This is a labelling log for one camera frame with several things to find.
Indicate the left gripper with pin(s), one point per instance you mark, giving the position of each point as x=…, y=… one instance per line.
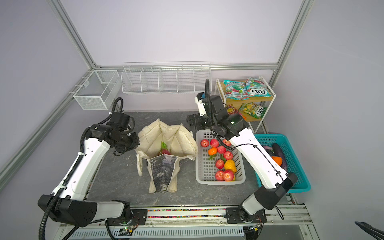
x=136, y=142

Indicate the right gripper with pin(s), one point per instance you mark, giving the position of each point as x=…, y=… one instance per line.
x=197, y=118

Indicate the pink dragon fruit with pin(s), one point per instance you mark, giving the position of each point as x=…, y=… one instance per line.
x=164, y=149

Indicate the cream canvas grocery bag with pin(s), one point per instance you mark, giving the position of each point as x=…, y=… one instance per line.
x=163, y=169

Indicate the yellow pear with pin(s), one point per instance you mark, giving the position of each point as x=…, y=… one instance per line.
x=230, y=166

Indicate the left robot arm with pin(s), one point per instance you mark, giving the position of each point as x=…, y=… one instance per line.
x=66, y=204

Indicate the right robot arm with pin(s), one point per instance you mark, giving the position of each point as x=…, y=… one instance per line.
x=276, y=180

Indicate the orange Fox's candy bag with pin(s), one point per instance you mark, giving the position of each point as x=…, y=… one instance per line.
x=231, y=110

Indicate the pink green candy bag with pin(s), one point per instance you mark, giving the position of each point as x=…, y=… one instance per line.
x=235, y=90

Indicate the green Fox's candy bag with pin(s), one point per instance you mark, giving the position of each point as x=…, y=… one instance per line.
x=253, y=109

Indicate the teal Fox's candy bag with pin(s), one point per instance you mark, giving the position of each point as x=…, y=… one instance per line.
x=257, y=88

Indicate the orange tangerine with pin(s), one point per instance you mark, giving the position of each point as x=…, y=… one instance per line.
x=212, y=151

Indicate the white plastic fruit basket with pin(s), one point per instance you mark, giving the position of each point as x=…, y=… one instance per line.
x=205, y=164

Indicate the red apple small middle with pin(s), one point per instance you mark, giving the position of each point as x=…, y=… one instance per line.
x=220, y=164

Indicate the purple eggplant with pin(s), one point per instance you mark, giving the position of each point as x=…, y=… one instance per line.
x=279, y=153

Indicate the teal plastic vegetable basket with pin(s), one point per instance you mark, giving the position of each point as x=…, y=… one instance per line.
x=294, y=166

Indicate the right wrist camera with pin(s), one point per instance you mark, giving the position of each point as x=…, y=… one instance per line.
x=201, y=104

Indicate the long white wire wall basket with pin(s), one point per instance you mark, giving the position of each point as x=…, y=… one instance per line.
x=165, y=77

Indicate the small white mesh wall basket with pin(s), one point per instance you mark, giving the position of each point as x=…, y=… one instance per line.
x=99, y=90

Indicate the white wire two-tier shelf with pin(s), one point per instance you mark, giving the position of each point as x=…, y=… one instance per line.
x=257, y=125

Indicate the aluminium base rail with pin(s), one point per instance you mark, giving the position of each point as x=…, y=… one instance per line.
x=195, y=223

